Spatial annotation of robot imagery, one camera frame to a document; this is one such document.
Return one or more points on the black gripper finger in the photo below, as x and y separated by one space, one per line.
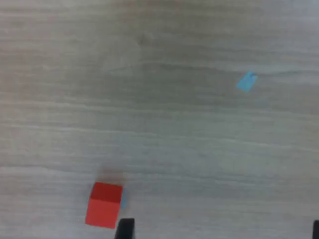
125 229
316 230

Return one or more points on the red cube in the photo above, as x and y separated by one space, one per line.
103 206

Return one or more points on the small tape mark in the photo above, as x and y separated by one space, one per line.
123 199
246 81

